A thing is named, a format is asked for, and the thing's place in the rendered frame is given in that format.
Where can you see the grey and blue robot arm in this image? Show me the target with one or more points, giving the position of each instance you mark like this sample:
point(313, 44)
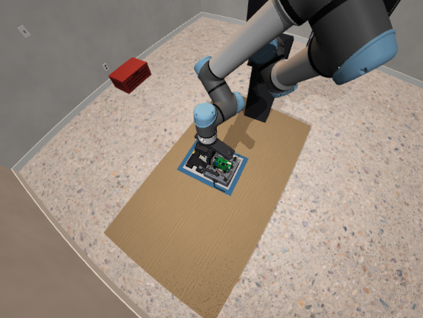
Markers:
point(351, 38)

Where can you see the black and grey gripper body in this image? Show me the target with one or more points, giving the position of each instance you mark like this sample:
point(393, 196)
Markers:
point(204, 149)

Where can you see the green circuit board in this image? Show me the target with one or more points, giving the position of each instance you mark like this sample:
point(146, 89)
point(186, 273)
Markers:
point(222, 164)

